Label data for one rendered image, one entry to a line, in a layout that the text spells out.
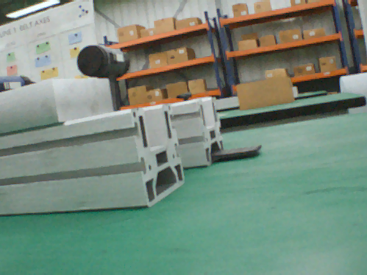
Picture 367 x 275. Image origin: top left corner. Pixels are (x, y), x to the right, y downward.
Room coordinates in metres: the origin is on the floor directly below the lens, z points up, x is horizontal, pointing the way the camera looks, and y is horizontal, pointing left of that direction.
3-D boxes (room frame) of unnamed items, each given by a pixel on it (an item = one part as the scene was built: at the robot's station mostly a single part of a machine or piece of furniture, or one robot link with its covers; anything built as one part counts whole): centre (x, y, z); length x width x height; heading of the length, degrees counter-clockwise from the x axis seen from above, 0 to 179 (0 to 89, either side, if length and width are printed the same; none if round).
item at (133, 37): (10.80, 0.22, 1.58); 2.83 x 0.98 x 3.15; 72
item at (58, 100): (0.45, 0.17, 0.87); 0.16 x 0.11 x 0.07; 71
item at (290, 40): (9.89, -2.64, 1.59); 2.83 x 0.98 x 3.17; 72
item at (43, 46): (3.84, 1.32, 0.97); 1.50 x 0.50 x 1.95; 72
